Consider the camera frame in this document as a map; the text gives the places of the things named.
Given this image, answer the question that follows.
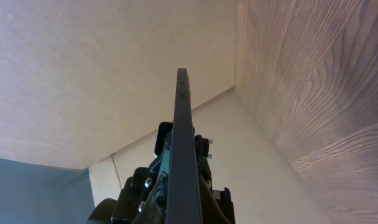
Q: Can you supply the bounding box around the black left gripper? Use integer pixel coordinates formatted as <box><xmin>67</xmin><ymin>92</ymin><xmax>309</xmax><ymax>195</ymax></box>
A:
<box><xmin>87</xmin><ymin>122</ymin><xmax>236</xmax><ymax>224</ymax></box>

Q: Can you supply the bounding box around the Samsung Galaxy smartphone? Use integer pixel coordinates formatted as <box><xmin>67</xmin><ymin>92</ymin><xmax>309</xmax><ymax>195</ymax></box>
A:
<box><xmin>165</xmin><ymin>68</ymin><xmax>202</xmax><ymax>224</ymax></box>

